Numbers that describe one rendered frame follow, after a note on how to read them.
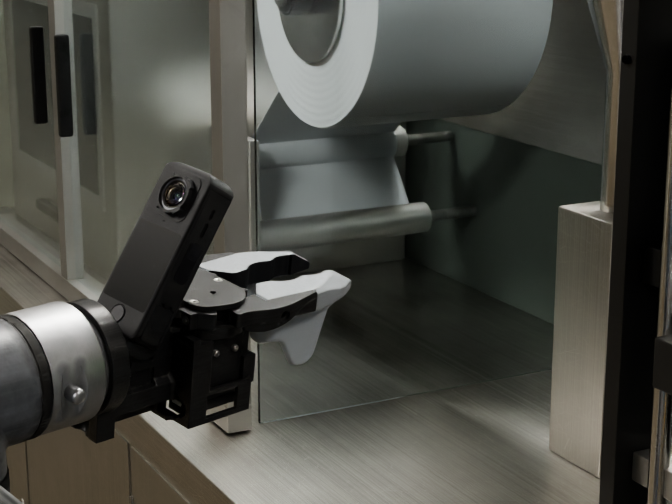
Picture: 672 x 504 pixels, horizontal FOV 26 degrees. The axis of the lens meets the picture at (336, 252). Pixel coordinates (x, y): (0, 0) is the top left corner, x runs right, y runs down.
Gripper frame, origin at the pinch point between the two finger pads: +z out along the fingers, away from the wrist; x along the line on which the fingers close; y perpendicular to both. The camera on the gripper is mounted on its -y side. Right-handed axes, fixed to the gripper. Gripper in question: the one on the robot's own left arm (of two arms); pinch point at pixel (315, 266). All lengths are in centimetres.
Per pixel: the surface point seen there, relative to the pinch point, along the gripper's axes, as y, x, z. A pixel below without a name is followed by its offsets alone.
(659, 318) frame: 3.4, 14.9, 21.9
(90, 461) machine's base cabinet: 61, -74, 38
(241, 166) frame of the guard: 9, -43, 32
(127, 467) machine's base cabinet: 54, -61, 33
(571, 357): 24, -10, 50
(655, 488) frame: 16.7, 17.3, 21.9
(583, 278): 15, -10, 50
